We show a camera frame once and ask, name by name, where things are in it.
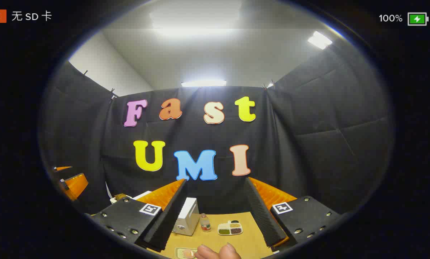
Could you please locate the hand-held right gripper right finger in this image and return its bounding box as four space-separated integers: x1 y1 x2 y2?
244 176 341 251

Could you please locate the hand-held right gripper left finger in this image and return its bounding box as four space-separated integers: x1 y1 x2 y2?
85 179 189 252

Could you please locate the white microwave oven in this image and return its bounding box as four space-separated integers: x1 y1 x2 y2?
133 191 200 236

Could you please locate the clear bottle with red label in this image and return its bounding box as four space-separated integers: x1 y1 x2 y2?
200 213 212 232

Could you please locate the white divided dish of beans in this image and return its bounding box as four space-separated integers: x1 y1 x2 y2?
218 221 243 236

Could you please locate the small white square plate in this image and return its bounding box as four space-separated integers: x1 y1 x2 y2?
175 247 200 259

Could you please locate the black backdrop cloth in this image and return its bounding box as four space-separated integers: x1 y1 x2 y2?
39 36 395 216

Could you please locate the ceiling light panel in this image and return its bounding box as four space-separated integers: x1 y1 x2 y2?
307 31 333 50
181 80 227 87
150 0 242 36

